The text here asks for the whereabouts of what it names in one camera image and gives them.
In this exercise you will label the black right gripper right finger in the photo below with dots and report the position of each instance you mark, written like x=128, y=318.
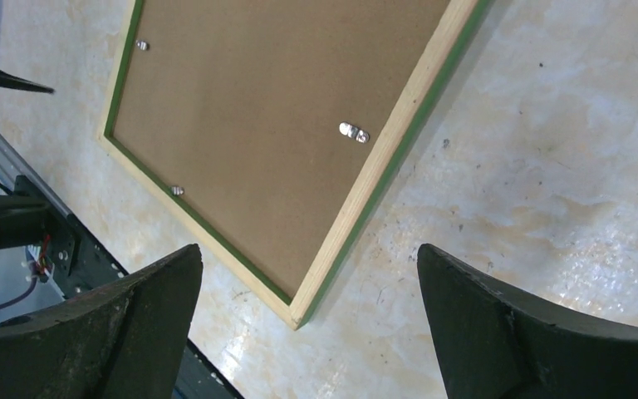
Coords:
x=494, y=340

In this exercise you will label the green wooden picture frame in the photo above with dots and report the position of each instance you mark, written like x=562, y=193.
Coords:
x=432, y=72

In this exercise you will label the metal frame turn clip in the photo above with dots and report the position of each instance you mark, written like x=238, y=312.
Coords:
x=176, y=190
x=354, y=132
x=142, y=45

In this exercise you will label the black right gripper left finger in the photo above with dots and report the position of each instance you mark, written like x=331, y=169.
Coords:
x=124, y=339

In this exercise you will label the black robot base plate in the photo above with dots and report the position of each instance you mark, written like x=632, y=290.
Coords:
x=81, y=263

